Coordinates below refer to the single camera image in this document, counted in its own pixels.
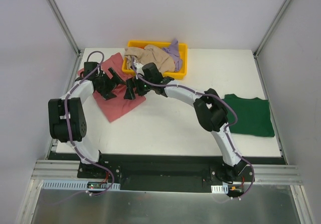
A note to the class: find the left aluminium frame post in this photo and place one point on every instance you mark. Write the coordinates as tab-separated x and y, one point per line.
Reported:
63	25

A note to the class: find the aluminium frame post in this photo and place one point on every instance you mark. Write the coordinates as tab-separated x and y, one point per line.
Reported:
276	20
63	25

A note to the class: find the green t shirt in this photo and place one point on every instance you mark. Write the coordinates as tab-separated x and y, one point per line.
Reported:
253	116

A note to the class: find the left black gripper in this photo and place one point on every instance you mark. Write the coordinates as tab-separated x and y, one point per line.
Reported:
108	84

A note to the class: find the left white cable duct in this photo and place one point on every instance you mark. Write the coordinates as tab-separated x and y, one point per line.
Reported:
79	185

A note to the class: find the pink t shirt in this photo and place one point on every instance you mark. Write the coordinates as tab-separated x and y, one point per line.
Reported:
116	107

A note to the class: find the white cable duct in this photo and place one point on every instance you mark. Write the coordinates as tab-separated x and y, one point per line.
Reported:
79	185
219	189

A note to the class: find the right white cable duct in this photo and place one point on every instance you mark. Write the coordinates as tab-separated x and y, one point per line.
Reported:
219	189

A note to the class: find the yellow plastic bin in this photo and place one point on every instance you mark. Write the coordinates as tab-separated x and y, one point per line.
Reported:
183	50

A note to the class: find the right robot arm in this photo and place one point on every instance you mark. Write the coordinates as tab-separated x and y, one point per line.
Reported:
211	112

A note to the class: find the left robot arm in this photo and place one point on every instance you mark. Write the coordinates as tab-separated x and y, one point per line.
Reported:
67	122

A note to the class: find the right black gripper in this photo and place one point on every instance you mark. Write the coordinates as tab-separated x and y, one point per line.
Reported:
135	87

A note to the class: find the beige t shirt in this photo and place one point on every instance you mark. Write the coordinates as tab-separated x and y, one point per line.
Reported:
150	54

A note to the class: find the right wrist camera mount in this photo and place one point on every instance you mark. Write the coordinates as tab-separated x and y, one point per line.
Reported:
137	67

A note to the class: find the right aluminium frame post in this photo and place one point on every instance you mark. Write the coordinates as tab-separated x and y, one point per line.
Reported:
276	20

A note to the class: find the purple t shirt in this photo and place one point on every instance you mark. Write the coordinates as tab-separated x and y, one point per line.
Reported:
173	51

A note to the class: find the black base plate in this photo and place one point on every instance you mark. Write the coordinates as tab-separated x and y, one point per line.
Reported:
165	184

